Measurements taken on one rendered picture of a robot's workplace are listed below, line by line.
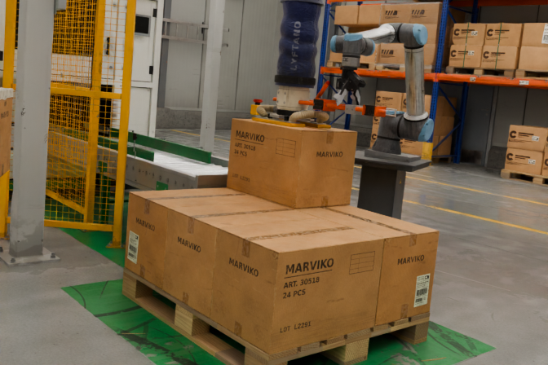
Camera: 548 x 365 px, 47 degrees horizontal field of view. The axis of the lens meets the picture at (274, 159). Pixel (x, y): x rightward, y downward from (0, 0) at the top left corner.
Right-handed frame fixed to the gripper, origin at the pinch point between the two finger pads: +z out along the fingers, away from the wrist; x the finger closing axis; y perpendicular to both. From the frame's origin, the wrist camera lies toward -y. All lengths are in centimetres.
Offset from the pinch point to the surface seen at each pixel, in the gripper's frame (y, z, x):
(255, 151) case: 45, 29, 21
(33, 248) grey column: 145, 101, 103
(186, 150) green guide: 179, 46, -18
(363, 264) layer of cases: -50, 63, 33
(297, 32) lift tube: 34, -36, 9
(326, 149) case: 9.7, 22.7, 3.1
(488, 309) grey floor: -38, 107, -91
